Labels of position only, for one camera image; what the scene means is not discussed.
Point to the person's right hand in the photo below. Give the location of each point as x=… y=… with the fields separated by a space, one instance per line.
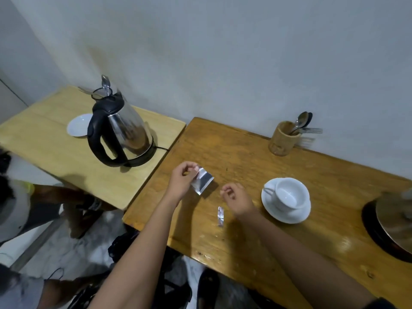
x=239 y=201

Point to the person's left hand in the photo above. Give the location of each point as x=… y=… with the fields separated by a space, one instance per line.
x=178 y=185

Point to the person's right fingers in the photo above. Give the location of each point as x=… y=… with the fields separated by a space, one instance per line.
x=228 y=190

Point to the person's left thumb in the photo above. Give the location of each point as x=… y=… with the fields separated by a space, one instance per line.
x=192 y=174

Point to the silver foil sachet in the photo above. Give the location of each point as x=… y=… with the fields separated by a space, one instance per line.
x=202 y=181

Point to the person's left forearm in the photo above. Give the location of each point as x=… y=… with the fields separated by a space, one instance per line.
x=141 y=257

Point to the person's right forearm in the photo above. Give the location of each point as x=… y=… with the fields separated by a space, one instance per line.
x=299 y=260

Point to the torn silver sachet strip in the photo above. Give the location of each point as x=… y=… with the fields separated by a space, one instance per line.
x=220 y=216

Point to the black kettle base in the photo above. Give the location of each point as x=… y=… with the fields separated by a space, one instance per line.
x=144 y=157

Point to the white ceramic cup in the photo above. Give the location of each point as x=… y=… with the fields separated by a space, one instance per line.
x=289 y=193

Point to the white ceramic saucer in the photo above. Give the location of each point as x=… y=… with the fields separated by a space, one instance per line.
x=297 y=215

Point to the bamboo cutlery holder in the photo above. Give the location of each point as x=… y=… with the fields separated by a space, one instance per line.
x=282 y=139

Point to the stainless steel electric kettle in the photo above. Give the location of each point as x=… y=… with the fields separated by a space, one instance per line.
x=120 y=131

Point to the black bag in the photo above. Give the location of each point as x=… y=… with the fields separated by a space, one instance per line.
x=127 y=246

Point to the black shoe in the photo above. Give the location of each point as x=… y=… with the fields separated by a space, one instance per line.
x=207 y=288

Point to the silver metal spoon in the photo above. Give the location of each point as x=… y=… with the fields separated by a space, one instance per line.
x=300 y=120

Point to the silver metal fork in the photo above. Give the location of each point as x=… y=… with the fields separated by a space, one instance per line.
x=311 y=130

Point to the dark metal spoon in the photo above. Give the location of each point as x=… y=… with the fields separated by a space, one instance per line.
x=310 y=118

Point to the clear glass with cutlery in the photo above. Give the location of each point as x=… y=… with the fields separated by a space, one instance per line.
x=102 y=90

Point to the small white plate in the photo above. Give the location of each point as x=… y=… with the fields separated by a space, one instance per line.
x=78 y=125

